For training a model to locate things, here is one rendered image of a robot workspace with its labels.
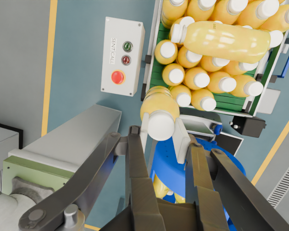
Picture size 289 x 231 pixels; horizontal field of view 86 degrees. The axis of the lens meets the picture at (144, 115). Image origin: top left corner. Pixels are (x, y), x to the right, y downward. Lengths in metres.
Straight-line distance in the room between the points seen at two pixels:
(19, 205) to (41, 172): 0.12
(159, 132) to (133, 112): 1.43
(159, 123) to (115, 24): 0.33
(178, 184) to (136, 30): 0.43
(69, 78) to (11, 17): 0.73
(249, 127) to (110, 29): 0.57
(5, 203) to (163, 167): 0.57
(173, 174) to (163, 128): 0.26
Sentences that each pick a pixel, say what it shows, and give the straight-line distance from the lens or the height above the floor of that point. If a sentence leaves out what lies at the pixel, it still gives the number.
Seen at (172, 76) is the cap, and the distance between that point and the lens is 0.45.
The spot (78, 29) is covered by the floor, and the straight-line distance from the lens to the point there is 1.75.
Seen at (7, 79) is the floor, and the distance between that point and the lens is 2.21.
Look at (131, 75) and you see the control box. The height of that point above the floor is 1.10.
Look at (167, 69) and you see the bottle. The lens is 0.49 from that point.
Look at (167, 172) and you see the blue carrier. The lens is 0.47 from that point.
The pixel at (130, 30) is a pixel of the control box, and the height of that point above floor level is 1.10.
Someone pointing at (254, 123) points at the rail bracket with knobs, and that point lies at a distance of 0.69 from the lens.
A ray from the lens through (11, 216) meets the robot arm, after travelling 0.78.
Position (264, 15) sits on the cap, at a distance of 0.53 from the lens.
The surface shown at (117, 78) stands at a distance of 0.46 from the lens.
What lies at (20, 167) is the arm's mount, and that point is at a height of 1.04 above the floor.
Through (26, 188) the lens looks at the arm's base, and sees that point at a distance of 0.86.
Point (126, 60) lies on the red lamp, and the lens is 0.45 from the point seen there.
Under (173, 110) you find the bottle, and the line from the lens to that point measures 0.25.
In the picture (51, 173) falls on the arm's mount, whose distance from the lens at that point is 0.80.
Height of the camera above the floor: 1.56
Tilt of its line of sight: 72 degrees down
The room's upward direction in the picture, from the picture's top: 167 degrees counter-clockwise
